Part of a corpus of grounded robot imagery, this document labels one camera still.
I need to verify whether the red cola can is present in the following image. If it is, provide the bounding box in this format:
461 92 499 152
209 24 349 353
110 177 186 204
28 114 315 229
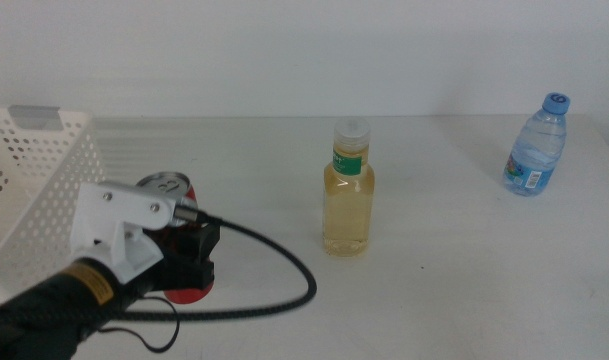
135 171 216 305

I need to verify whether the yellow tea bottle green label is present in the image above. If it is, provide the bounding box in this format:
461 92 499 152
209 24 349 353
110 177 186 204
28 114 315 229
322 117 376 258

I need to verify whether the clear water bottle blue cap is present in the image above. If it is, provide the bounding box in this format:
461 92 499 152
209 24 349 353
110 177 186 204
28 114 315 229
502 92 571 197

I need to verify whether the white perforated plastic basket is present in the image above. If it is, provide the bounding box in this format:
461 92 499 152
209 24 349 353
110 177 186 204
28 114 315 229
0 104 108 314

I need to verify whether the thin black left arm wire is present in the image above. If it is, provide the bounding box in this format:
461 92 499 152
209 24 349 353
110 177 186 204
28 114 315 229
96 294 181 354

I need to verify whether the black braided left camera cable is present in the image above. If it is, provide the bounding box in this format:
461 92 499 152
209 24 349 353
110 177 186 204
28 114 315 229
118 203 319 322

